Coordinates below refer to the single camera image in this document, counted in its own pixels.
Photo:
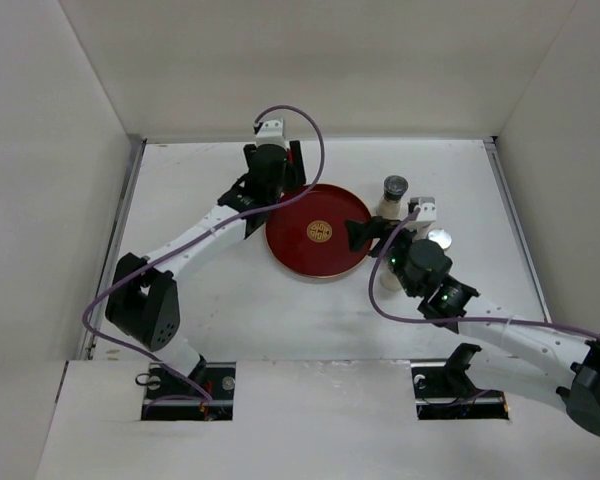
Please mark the silver lid blue label bottle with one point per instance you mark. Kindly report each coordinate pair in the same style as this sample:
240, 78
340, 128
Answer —
441, 237

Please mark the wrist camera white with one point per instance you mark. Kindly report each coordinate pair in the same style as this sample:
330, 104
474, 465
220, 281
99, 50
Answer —
270, 132
425, 207

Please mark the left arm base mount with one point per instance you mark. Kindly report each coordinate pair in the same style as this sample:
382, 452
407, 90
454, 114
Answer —
168, 398

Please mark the grey lid white shaker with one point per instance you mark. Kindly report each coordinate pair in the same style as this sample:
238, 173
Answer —
394, 188

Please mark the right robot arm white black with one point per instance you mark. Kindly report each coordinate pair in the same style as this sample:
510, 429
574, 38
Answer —
557, 365

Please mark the black cap white bottle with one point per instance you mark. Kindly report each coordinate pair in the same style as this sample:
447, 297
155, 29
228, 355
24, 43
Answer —
389, 280

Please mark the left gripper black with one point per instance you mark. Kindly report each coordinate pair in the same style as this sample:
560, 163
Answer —
295, 166

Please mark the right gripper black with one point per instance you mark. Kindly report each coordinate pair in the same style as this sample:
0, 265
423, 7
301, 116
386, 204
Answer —
360, 232

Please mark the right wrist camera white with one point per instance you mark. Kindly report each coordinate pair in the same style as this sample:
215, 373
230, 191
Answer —
425, 207

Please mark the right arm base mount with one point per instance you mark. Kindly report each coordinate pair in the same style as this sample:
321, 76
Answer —
443, 390

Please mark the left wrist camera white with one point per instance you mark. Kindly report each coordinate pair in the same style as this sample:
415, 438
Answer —
270, 132

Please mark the red round tray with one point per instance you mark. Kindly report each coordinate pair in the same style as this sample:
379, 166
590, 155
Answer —
309, 237

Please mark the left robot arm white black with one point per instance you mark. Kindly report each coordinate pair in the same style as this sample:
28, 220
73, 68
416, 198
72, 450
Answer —
147, 308

